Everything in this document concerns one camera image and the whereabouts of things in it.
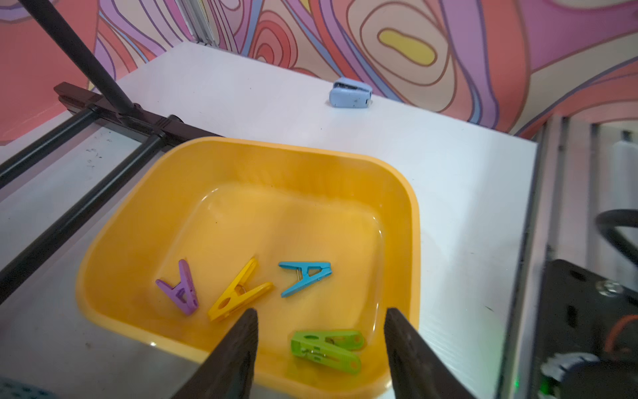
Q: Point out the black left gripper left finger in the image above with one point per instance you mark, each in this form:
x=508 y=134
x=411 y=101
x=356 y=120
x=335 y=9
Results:
x=228 y=372

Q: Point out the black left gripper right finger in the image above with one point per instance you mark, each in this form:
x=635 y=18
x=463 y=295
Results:
x=416 y=371

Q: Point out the yellow clothespin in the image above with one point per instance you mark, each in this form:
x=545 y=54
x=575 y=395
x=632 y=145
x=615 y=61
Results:
x=238 y=294

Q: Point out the green clothespin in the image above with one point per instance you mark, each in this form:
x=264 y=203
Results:
x=336 y=349

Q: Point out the purple clothespin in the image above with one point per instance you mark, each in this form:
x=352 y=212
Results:
x=183 y=294

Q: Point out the yellow plastic tray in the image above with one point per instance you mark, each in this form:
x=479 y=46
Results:
x=218 y=203

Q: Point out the teal plastic basket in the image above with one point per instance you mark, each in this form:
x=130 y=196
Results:
x=10 y=389

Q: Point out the black clothes rack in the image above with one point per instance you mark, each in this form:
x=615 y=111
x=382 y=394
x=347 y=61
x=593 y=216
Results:
x=31 y=64

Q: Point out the blue clothespin on table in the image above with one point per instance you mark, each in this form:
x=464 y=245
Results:
x=349 y=93

